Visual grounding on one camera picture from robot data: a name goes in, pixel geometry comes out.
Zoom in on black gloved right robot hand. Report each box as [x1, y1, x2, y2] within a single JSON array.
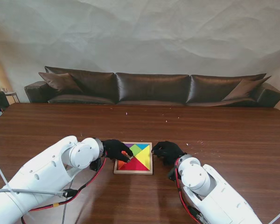
[[151, 140, 187, 167]]

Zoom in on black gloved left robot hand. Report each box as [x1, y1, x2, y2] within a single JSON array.
[[102, 139, 134, 163]]

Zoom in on orange tangram parallelogram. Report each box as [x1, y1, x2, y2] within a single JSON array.
[[116, 151, 129, 170]]

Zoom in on green tangram square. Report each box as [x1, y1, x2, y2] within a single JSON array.
[[128, 144, 143, 156]]

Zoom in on large yellow tangram triangle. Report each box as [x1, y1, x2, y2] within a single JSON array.
[[135, 147, 151, 169]]

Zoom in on large red tangram triangle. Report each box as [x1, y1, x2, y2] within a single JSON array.
[[120, 156, 151, 171]]

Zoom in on light wooden square tray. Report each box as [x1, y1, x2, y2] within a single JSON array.
[[113, 141, 153, 175]]

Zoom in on dark brown leather sofa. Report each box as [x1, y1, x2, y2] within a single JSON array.
[[24, 66, 280, 108]]

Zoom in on brown throw cushion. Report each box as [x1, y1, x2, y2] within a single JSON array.
[[38, 72, 84, 96], [221, 76, 272, 102]]

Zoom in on white crumpled backdrop sheet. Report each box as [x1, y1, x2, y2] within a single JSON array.
[[0, 0, 280, 110]]

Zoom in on small metal side table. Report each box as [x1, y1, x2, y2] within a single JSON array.
[[3, 87, 21, 104]]

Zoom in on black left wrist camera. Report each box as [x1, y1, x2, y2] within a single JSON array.
[[89, 157, 102, 172]]

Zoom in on red black left arm cables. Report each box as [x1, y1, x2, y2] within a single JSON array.
[[21, 150, 107, 224]]

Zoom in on grey usb cable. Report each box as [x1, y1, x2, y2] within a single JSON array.
[[0, 188, 79, 224]]

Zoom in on white cable tie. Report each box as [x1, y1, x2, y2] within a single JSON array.
[[0, 160, 21, 196], [269, 209, 280, 224]]

